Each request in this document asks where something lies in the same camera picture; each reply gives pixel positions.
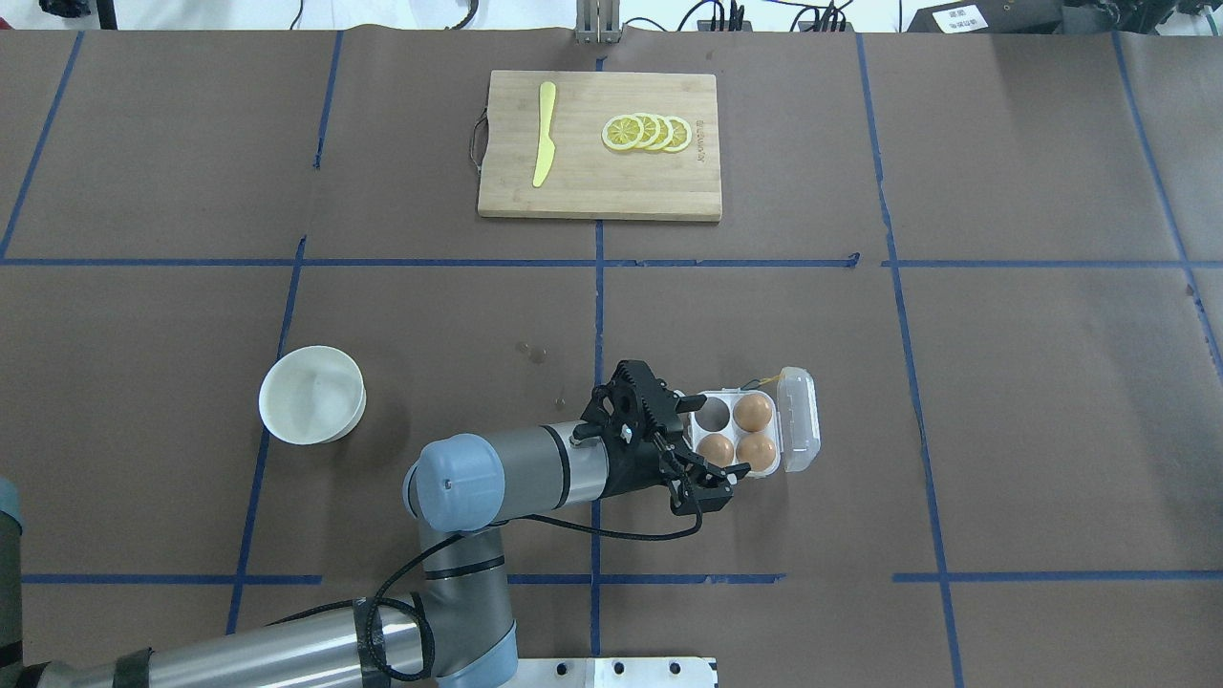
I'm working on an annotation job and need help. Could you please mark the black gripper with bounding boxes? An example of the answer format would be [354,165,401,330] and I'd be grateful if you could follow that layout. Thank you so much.
[600,389,751,517]

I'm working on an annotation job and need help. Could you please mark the brown egg from bowl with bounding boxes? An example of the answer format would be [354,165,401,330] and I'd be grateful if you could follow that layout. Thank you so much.
[697,434,737,467]

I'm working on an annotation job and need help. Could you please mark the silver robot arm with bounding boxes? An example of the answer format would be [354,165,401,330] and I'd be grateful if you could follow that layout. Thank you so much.
[2,389,750,687]

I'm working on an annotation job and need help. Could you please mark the clear plastic egg box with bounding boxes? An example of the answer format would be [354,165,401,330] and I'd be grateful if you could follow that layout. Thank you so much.
[681,367,822,479]

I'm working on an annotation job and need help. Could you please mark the brown egg front in box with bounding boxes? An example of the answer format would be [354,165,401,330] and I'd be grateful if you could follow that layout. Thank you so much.
[737,433,779,474]

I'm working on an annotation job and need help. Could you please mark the brown egg in box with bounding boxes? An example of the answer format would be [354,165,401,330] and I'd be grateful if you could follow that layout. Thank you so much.
[733,392,774,434]
[737,433,779,474]

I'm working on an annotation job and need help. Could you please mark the brown egg rear in box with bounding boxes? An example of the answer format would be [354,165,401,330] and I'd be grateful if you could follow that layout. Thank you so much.
[733,392,774,434]

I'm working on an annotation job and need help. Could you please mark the black box with label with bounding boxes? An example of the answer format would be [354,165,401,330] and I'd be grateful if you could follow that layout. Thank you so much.
[904,1,1064,34]

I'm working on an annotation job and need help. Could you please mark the bamboo cutting board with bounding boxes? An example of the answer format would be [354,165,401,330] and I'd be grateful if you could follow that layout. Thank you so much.
[477,70,722,222]

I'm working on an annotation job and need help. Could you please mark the lemon slice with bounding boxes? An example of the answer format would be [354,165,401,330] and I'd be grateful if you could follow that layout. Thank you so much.
[646,115,674,152]
[634,112,660,152]
[600,115,646,152]
[660,117,692,153]

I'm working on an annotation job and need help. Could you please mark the yellow plastic knife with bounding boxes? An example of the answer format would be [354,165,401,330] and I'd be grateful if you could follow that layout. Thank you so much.
[532,81,556,188]

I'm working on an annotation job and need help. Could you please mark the white ceramic bowl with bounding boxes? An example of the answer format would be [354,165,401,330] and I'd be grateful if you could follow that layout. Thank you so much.
[257,345,368,447]

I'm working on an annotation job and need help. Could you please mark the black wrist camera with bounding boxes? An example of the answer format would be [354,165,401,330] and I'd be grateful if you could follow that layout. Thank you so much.
[571,360,682,447]

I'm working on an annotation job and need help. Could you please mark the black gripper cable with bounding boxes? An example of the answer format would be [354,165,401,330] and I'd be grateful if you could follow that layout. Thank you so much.
[268,448,703,684]

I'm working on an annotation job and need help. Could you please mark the aluminium frame post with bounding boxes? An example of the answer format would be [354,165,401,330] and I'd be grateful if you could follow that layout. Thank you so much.
[575,0,623,45]

